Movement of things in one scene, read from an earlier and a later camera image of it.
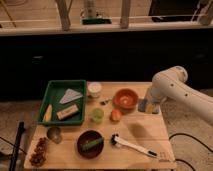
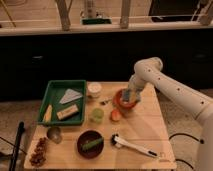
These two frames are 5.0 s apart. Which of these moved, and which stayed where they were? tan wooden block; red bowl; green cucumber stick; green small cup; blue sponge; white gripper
Moved: white gripper; blue sponge
Stayed: red bowl; tan wooden block; green small cup; green cucumber stick
